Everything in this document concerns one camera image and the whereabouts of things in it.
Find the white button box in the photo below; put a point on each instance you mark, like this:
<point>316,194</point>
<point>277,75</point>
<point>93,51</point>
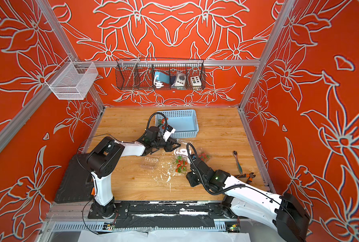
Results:
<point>195,82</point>

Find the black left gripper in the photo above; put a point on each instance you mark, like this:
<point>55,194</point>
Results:
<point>169,147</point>

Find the orange handled pliers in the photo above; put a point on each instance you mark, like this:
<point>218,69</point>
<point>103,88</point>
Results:
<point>246,177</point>

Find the clear plastic clamshell container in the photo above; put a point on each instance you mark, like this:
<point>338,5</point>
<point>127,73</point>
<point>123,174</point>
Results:
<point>202,152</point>

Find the clear acrylic wall box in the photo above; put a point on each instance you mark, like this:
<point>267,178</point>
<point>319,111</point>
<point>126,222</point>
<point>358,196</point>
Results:
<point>71,82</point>

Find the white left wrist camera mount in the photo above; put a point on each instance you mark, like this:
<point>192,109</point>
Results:
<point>169,130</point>

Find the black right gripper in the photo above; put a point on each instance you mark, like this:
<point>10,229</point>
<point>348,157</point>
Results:
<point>190,179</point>

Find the metal spoon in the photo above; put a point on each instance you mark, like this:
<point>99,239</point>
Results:
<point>235,154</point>

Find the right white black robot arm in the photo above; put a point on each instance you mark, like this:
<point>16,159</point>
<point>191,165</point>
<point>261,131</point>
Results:
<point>283,213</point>

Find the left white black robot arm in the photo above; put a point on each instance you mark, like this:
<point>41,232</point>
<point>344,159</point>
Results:
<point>102,160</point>

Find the light blue perforated plastic basket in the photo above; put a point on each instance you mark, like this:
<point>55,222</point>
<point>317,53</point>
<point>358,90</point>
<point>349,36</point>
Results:
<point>184,122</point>

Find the black wire wall basket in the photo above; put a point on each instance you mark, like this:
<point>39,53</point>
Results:
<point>138,73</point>

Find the blue white device in basket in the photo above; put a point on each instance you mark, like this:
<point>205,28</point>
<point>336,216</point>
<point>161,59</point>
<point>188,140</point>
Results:
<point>160,79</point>

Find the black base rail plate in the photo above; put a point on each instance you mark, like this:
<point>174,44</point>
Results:
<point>166,215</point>

